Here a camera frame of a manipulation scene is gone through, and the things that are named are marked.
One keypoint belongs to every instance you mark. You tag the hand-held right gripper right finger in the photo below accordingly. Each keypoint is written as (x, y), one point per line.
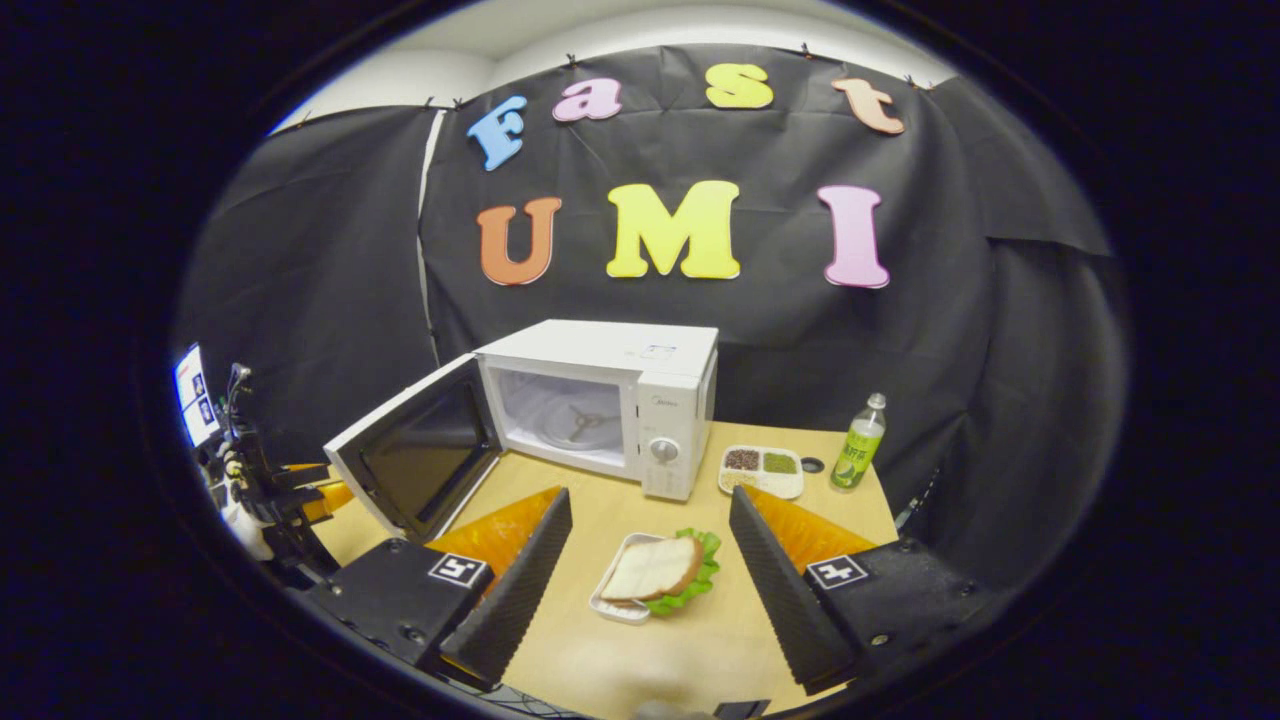
(785, 610)

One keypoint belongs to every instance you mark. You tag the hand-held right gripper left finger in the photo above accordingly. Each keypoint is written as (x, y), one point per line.
(520, 600)

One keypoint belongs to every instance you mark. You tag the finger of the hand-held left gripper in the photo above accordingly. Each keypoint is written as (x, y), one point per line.
(320, 502)
(300, 474)

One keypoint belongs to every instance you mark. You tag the sandwich with lettuce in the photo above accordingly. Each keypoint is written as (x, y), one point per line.
(655, 568)

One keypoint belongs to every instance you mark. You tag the white microwave oven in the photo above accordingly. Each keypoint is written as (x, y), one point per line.
(600, 345)

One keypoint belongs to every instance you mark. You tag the white printed sign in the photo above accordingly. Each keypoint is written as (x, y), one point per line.
(195, 395)

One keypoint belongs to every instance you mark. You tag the white rectangular plate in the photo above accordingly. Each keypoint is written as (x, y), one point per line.
(612, 608)

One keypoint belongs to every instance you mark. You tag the white divided tray of beans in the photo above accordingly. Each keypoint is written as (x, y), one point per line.
(760, 472)

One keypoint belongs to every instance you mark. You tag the green label drink bottle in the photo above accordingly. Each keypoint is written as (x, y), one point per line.
(858, 450)

